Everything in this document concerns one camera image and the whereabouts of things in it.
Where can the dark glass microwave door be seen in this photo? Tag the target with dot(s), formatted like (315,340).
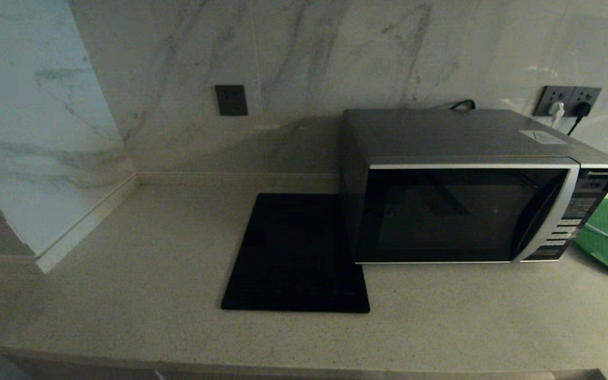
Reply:
(452,216)

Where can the silver Panasonic microwave oven body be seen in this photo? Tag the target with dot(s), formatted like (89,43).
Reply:
(441,134)

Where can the black glass induction cooktop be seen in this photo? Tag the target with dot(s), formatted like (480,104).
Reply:
(293,253)

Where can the white power plug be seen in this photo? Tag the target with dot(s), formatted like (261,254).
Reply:
(557,111)

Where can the dark single wall socket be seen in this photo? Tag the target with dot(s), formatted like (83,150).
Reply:
(231,100)

